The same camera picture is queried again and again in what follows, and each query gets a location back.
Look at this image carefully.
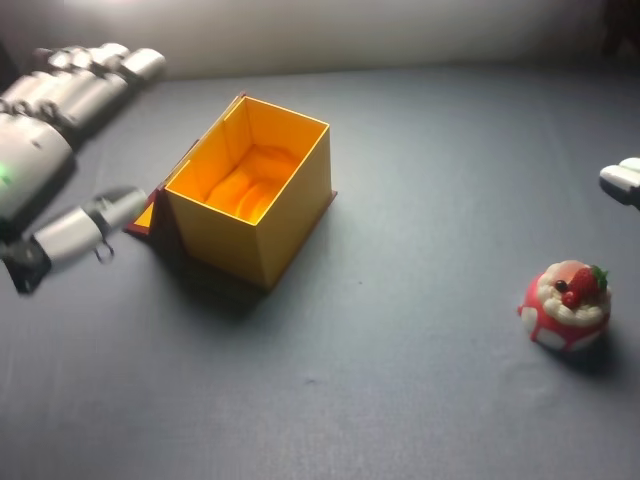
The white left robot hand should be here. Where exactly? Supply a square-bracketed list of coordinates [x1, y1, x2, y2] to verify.
[0, 43, 167, 295]

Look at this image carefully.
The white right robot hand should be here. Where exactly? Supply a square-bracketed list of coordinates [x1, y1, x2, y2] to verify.
[598, 157, 640, 211]

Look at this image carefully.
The toy strawberry cream cake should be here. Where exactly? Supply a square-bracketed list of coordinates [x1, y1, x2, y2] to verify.
[516, 258, 614, 355]

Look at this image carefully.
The red box with yellow inside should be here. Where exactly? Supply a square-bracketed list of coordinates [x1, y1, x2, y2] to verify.
[123, 91, 339, 293]

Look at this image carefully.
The grey table cloth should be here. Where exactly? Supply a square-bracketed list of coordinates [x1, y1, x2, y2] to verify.
[0, 64, 640, 480]

